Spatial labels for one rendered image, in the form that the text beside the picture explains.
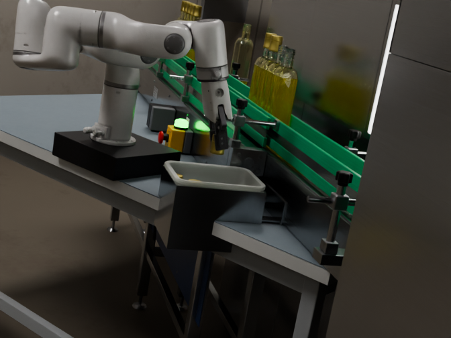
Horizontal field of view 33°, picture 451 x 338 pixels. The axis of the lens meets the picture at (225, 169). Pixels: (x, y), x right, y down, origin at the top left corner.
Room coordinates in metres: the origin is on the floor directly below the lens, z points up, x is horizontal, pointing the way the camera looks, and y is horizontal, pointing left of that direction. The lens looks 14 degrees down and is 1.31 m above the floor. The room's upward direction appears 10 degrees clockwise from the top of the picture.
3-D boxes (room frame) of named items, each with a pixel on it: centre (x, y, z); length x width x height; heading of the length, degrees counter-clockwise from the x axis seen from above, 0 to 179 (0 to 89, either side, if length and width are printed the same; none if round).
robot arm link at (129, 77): (2.06, 0.31, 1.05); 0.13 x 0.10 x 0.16; 39
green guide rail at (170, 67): (2.79, 0.25, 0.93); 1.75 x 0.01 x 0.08; 18
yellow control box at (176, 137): (2.32, 0.16, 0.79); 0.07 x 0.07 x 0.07; 18
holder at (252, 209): (1.80, 0.00, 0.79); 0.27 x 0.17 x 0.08; 108
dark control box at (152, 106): (2.58, 0.25, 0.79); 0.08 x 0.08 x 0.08; 18
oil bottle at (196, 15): (3.13, 0.22, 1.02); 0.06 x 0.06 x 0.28; 18
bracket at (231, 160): (1.93, -0.05, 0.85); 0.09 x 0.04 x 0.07; 108
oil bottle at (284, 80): (2.09, -0.12, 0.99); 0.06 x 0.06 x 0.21; 17
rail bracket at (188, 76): (2.48, 0.19, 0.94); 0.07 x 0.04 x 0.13; 108
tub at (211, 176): (1.79, 0.02, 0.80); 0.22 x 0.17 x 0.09; 108
